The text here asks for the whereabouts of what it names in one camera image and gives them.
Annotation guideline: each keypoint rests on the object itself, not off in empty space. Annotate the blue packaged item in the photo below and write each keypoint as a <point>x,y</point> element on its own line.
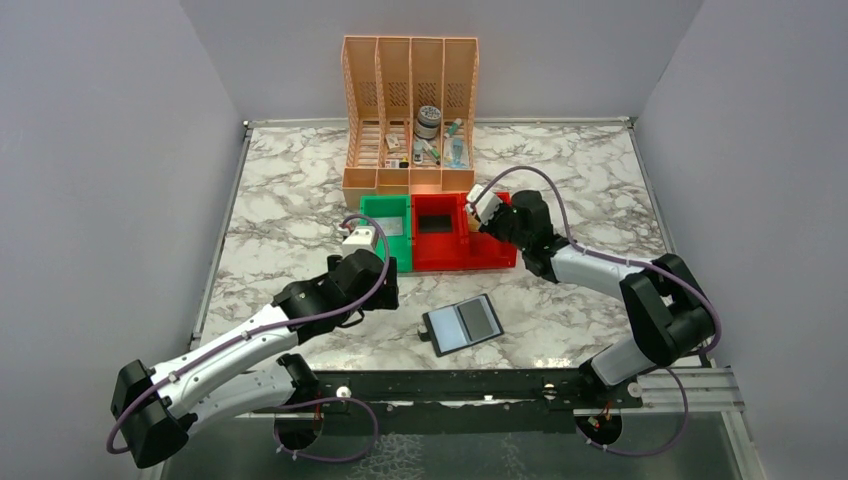
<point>455,154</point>

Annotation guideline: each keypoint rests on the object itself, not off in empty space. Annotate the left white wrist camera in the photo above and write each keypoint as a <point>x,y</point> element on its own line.
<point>363,237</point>

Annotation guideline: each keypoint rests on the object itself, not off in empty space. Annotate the black card in red bin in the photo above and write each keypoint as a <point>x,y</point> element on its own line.
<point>434,224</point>

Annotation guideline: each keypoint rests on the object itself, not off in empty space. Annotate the green marker pen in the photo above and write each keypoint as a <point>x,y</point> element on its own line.
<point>431,151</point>

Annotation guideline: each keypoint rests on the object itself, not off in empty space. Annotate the black card holder wallet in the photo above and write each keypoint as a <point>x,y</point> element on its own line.
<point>461,325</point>

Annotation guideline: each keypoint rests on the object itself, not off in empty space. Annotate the peach desk file organizer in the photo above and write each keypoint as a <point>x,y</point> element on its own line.
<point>386,80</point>

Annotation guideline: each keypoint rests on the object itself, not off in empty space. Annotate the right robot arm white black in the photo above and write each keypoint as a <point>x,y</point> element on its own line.
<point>666,309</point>

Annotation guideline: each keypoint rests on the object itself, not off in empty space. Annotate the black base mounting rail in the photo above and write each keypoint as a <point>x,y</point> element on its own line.
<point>563,386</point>

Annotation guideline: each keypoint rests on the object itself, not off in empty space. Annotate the small white box in organizer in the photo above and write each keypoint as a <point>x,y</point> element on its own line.
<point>393,143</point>

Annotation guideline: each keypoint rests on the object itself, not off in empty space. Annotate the gold credit card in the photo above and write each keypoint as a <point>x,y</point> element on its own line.
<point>474,225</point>

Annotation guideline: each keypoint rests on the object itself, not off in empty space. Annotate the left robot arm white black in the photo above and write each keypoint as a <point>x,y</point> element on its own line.
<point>252,367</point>

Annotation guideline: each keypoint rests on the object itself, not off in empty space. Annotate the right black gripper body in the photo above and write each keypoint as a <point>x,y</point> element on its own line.
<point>489,226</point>

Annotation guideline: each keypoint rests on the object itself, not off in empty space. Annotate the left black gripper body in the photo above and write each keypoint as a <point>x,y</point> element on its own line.
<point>374,261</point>

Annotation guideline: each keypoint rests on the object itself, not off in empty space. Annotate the green plastic bin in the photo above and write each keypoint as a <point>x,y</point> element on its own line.
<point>393,214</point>

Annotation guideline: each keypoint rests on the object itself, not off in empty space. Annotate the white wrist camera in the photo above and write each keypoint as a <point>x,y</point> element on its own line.
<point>482,204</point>
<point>363,237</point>

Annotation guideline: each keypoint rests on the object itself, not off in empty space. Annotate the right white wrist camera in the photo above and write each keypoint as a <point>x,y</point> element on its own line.
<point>482,204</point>

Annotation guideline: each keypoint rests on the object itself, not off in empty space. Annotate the silver card in green bin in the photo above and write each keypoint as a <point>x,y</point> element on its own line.
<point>392,226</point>

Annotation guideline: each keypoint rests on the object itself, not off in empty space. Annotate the red plastic bin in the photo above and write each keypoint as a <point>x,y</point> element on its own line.
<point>435,252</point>
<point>478,250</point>

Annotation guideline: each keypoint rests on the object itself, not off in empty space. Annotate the round grey tin jar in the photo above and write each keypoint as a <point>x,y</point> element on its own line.
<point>428,122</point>

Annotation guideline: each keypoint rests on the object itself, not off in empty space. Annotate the small white bottle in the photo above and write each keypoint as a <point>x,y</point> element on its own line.
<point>418,153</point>

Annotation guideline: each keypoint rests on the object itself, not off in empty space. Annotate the green capped tube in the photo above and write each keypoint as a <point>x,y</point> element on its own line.
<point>453,128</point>

